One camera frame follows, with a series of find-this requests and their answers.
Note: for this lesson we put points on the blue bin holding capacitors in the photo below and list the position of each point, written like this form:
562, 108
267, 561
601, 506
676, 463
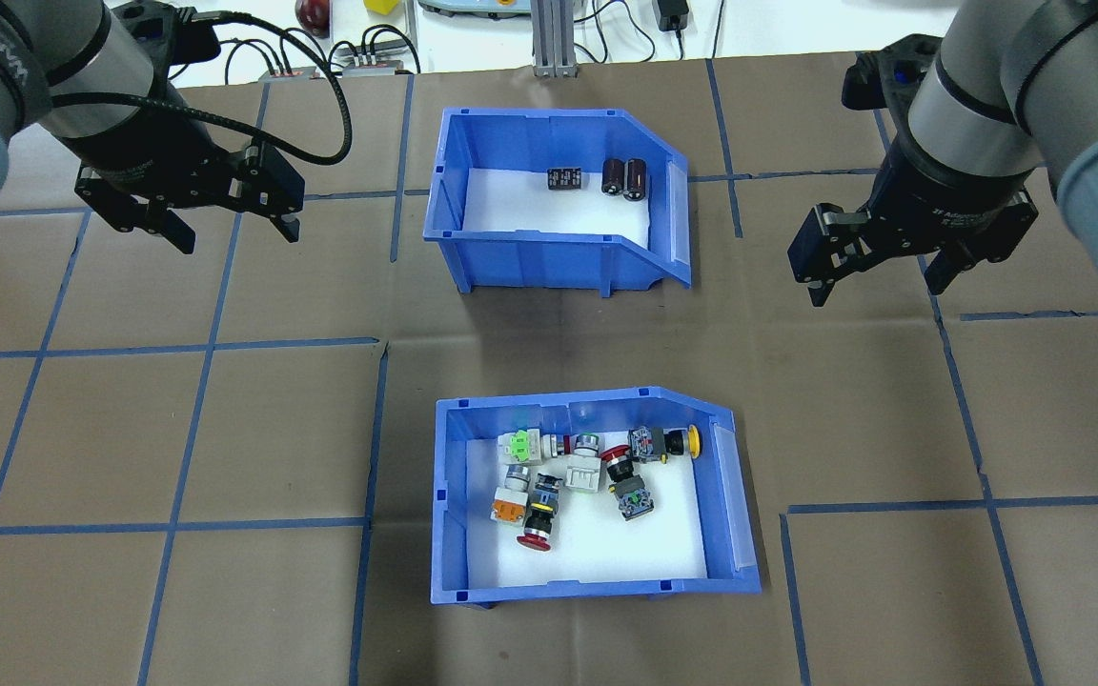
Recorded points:
511, 257

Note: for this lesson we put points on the blue bin holding push buttons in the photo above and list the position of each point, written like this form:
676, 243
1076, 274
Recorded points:
587, 591

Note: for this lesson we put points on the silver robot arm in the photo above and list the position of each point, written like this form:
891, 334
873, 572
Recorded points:
987, 57
34, 48

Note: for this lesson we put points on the small grey hub box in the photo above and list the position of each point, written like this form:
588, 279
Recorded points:
282, 72
373, 65

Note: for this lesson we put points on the yellow mushroom push button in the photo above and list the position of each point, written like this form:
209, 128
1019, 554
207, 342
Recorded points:
673, 443

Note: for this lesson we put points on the white block metal-head push button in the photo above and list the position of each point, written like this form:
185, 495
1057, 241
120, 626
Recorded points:
582, 474

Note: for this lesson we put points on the green white block push button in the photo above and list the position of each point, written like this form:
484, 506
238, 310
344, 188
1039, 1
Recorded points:
518, 446

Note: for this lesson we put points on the red mushroom push button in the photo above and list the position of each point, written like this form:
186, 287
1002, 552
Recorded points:
539, 519

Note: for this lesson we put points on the orange block push button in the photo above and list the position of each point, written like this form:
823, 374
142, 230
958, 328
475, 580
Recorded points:
508, 509

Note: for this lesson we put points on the dark red round object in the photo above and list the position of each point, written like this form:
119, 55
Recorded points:
313, 14

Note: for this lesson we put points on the dark cylindrical capacitor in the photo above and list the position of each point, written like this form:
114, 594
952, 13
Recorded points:
636, 179
614, 177

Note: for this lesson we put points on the yellow cube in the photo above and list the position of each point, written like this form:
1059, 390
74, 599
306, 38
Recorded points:
381, 5

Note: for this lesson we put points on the grey blue teach pendant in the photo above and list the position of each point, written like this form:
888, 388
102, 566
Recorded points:
473, 6

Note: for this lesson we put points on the small black electronic module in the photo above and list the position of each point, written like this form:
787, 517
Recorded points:
563, 179

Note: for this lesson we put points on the black power adapter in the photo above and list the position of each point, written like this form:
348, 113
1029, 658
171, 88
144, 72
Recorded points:
674, 14

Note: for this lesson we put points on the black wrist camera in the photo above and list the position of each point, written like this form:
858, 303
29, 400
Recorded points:
883, 81
163, 33

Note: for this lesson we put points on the aluminium profile post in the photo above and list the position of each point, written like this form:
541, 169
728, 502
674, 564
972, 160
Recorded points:
556, 38

